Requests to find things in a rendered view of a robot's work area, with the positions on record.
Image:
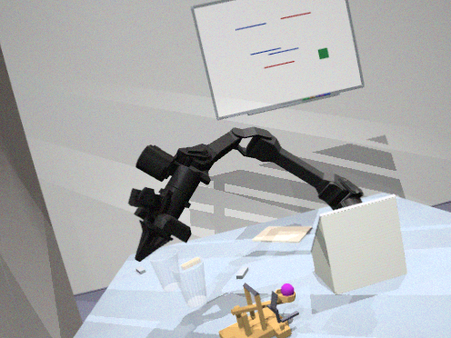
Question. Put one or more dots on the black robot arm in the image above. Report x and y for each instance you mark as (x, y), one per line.
(190, 166)

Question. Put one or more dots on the magenta ball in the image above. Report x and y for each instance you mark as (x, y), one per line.
(287, 290)

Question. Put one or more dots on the clear plastic cup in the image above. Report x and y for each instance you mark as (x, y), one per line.
(190, 277)
(162, 262)

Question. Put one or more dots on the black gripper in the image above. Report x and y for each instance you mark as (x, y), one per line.
(157, 229)

